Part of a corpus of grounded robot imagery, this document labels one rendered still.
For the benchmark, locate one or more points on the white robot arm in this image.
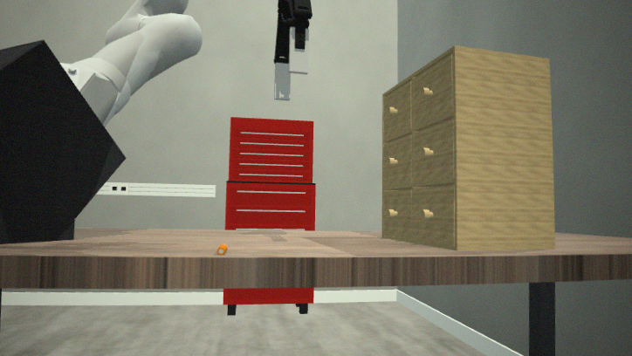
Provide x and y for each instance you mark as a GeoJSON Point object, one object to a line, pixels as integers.
{"type": "Point", "coordinates": [108, 79]}

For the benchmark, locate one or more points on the small orange cylinder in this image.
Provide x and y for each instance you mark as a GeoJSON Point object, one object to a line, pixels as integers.
{"type": "Point", "coordinates": [221, 250]}

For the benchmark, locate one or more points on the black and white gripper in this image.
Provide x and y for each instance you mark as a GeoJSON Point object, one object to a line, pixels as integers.
{"type": "Point", "coordinates": [295, 47]}

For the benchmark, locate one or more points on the light brown wooden chest of drawers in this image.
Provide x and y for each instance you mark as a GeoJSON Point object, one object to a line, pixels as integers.
{"type": "Point", "coordinates": [503, 146]}

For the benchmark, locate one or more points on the wooden drawer front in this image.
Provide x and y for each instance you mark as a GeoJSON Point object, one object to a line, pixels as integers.
{"type": "Point", "coordinates": [397, 220]}
{"type": "Point", "coordinates": [437, 161]}
{"type": "Point", "coordinates": [436, 92]}
{"type": "Point", "coordinates": [437, 223]}
{"type": "Point", "coordinates": [398, 111]}
{"type": "Point", "coordinates": [398, 162]}

